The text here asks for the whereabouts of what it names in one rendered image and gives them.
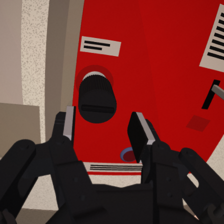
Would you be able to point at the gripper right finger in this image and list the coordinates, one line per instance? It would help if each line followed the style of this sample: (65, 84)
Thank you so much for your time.
(140, 136)

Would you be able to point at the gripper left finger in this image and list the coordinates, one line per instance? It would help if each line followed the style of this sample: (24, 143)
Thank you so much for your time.
(59, 154)

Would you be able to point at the red pull station body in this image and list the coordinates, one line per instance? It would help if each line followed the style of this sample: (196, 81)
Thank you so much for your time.
(133, 87)

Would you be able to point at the black key knob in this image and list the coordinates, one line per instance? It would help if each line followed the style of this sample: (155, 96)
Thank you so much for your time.
(97, 101)

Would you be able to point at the blue ringed red button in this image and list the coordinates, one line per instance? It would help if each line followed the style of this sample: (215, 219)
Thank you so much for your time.
(128, 154)

